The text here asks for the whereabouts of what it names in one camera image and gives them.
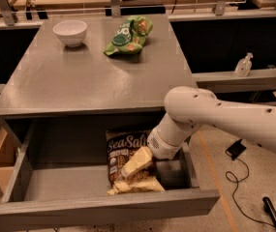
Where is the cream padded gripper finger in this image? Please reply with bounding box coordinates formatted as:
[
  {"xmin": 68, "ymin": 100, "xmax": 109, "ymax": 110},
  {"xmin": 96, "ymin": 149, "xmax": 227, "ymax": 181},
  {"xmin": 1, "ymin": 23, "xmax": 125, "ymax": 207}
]
[{"xmin": 121, "ymin": 146, "xmax": 153, "ymax": 178}]

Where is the brown sea salt chip bag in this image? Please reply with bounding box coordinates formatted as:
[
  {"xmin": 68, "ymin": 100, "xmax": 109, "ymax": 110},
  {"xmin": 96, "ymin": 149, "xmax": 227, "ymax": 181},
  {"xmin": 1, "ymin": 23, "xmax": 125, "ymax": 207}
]
[{"xmin": 106, "ymin": 130, "xmax": 165, "ymax": 195}]

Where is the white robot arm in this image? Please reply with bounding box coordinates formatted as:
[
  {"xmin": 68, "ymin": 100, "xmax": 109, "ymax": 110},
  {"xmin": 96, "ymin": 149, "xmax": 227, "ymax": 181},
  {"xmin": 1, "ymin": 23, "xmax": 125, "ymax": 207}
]
[{"xmin": 147, "ymin": 86, "xmax": 276, "ymax": 160}]

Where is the grey open top drawer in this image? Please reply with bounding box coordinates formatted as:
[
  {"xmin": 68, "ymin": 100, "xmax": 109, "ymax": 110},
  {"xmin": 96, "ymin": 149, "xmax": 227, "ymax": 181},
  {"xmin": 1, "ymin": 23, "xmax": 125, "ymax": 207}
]
[{"xmin": 0, "ymin": 115, "xmax": 220, "ymax": 232}]

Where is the grey counter cabinet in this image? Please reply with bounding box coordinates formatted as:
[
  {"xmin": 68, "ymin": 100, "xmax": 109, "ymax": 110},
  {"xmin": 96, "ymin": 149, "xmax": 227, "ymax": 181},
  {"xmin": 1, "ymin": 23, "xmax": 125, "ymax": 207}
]
[{"xmin": 0, "ymin": 14, "xmax": 205, "ymax": 147}]

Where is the green chip bag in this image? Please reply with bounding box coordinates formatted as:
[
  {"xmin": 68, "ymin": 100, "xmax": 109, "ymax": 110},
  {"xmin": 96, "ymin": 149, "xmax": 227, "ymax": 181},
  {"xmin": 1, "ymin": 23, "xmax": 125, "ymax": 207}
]
[{"xmin": 104, "ymin": 15, "xmax": 153, "ymax": 56}]

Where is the black power adapter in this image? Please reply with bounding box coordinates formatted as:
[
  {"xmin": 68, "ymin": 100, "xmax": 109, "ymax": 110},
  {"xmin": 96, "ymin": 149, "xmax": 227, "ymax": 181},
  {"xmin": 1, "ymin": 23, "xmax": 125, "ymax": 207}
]
[{"xmin": 226, "ymin": 139, "xmax": 246, "ymax": 160}]

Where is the black cylindrical tool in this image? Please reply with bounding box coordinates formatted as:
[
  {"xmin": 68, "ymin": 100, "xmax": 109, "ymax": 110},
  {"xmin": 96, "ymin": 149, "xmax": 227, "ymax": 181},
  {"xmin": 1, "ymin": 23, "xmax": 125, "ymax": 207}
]
[{"xmin": 262, "ymin": 196, "xmax": 276, "ymax": 229}]

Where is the white ceramic bowl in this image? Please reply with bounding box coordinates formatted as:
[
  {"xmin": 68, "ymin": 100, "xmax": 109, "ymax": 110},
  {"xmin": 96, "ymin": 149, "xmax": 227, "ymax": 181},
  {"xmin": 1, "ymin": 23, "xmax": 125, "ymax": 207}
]
[{"xmin": 53, "ymin": 20, "xmax": 87, "ymax": 47}]

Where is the grey side shelf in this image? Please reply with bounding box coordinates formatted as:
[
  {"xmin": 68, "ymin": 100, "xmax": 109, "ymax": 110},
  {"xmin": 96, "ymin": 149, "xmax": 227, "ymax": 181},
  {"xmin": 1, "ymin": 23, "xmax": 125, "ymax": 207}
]
[{"xmin": 193, "ymin": 69, "xmax": 276, "ymax": 93}]

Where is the cardboard box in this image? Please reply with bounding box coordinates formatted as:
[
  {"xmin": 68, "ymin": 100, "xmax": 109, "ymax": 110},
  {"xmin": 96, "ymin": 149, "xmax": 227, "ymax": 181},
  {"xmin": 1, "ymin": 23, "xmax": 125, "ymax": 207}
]
[{"xmin": 0, "ymin": 128, "xmax": 15, "ymax": 191}]

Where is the black floor cable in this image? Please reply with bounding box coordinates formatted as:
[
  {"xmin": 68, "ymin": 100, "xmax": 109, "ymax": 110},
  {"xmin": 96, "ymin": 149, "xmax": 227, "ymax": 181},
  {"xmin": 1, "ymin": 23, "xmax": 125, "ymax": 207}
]
[{"xmin": 225, "ymin": 158, "xmax": 276, "ymax": 230}]

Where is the metal railing frame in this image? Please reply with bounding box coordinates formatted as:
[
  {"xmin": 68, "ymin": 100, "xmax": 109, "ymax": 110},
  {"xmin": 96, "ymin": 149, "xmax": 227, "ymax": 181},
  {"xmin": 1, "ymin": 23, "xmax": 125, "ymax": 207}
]
[{"xmin": 0, "ymin": 0, "xmax": 276, "ymax": 29}]

